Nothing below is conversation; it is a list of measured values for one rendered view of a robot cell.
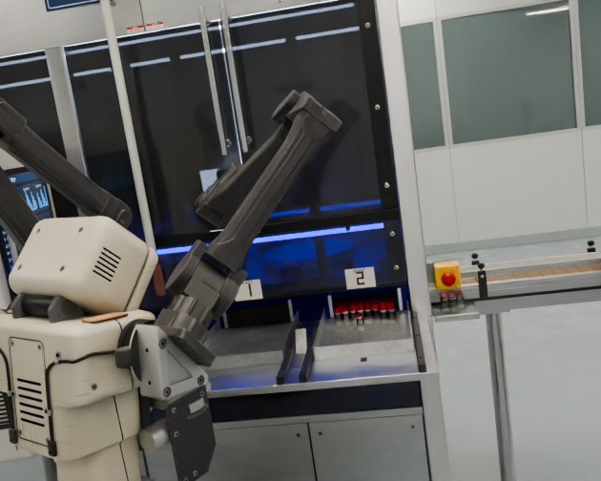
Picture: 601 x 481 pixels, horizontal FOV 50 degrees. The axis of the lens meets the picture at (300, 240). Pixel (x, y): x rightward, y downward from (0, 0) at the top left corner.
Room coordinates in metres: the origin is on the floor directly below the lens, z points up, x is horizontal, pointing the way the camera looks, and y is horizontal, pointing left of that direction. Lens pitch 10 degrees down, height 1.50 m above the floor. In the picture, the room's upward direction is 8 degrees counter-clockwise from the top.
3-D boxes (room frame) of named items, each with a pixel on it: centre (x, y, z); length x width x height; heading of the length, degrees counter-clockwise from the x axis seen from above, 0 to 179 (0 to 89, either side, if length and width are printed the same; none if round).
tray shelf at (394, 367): (1.72, 0.03, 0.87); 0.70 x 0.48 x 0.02; 81
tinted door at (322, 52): (1.87, -0.08, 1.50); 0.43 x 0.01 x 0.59; 81
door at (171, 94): (1.94, 0.37, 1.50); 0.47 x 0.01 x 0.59; 81
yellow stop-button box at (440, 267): (1.84, -0.41, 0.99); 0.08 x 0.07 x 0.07; 171
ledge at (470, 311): (1.88, -0.43, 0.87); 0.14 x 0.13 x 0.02; 171
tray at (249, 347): (1.81, 0.19, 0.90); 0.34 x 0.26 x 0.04; 171
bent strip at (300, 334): (1.64, 0.05, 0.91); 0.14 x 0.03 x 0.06; 170
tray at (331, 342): (1.76, -0.14, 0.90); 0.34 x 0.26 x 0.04; 171
